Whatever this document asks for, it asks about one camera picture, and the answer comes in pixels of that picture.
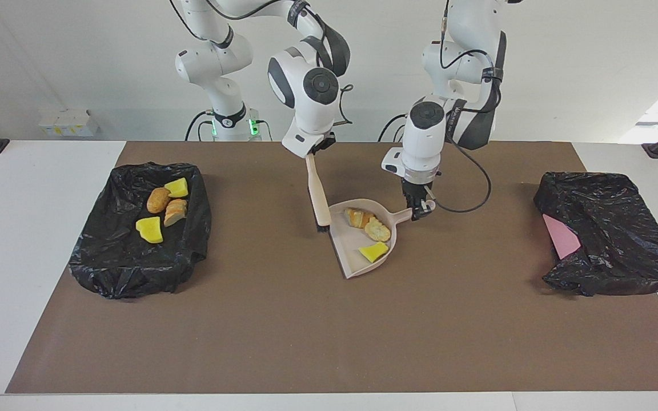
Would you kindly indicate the beige brush with black bristles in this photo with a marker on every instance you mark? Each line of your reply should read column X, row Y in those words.
column 319, row 194

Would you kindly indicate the striped toy croissant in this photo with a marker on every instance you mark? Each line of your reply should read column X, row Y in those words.
column 357, row 217
column 175, row 212

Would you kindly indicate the white wall socket box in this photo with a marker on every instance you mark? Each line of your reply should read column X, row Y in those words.
column 69, row 123

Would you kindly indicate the crumpled black trash bag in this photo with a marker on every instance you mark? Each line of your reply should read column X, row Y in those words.
column 620, row 245

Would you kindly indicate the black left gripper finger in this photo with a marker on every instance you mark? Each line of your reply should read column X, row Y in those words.
column 414, row 209
column 424, row 212

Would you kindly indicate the right black trash bag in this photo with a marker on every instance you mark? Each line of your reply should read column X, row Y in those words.
column 117, row 268

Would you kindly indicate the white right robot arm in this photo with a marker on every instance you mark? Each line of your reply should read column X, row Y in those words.
column 312, row 108

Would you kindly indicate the pale toy bread piece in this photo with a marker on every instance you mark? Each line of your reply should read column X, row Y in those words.
column 378, row 229

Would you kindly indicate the pink bin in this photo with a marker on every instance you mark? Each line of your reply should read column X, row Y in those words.
column 562, row 240

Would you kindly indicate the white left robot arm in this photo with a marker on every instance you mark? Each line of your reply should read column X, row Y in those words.
column 426, row 137

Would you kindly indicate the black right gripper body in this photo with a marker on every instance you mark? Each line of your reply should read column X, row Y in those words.
column 323, row 144

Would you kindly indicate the brown oval toy bread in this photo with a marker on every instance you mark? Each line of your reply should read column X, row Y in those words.
column 158, row 200

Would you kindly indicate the yellow sponge piece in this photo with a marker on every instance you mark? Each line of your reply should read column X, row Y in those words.
column 374, row 252
column 177, row 188
column 150, row 230

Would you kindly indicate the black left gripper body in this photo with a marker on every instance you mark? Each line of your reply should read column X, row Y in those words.
column 418, row 190

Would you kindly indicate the brown table mat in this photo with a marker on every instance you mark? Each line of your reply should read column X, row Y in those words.
column 306, row 342

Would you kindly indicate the beige plastic dustpan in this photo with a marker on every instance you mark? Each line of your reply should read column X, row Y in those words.
column 357, row 251

